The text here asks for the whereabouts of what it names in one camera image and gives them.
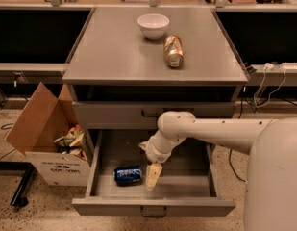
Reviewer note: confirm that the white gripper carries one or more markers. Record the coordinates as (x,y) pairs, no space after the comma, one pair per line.
(157,154)

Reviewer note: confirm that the blue pepsi can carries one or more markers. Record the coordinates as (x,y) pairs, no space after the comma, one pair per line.
(125,176)

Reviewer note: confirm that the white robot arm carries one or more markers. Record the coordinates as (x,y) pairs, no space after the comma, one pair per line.
(271,144)

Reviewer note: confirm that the open grey middle drawer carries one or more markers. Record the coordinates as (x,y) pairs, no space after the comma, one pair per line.
(187,185)

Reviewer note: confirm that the closed grey top drawer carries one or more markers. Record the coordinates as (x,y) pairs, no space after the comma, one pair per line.
(141,114)

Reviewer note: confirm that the grey drawer cabinet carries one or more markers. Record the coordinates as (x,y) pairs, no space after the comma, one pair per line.
(115,62)

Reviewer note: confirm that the gold soda can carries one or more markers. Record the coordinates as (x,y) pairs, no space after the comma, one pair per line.
(173,51)

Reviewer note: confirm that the cardboard box with trash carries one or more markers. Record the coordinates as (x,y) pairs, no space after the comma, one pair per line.
(44,119)

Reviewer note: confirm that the white ceramic bowl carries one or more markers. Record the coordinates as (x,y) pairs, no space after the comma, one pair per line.
(153,25)

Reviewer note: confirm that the black metal table leg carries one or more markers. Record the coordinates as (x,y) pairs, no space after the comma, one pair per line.
(19,200)

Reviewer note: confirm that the white power strip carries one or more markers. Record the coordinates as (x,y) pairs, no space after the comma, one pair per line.
(289,66)

